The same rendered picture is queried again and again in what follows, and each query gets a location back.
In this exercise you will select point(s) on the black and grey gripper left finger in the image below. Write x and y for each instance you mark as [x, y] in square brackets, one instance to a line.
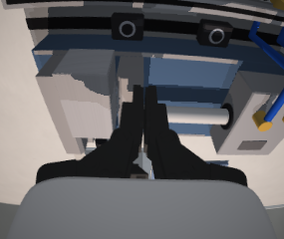
[113, 158]

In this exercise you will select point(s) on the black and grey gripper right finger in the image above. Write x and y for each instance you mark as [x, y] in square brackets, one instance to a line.
[169, 158]

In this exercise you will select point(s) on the grey rectangular metal block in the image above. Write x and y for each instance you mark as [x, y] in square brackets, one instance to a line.
[86, 84]

